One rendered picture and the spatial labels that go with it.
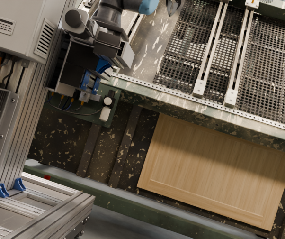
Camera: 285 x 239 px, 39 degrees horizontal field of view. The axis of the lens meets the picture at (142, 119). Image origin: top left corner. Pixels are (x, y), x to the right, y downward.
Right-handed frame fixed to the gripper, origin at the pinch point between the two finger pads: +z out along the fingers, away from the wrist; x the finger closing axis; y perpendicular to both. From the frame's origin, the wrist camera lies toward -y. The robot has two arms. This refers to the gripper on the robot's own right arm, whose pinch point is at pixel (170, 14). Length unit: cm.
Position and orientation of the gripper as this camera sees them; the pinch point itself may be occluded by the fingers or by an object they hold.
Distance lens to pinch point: 248.4
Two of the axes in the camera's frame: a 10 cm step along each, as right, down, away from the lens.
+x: -9.5, -3.0, 0.9
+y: 2.2, -4.2, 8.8
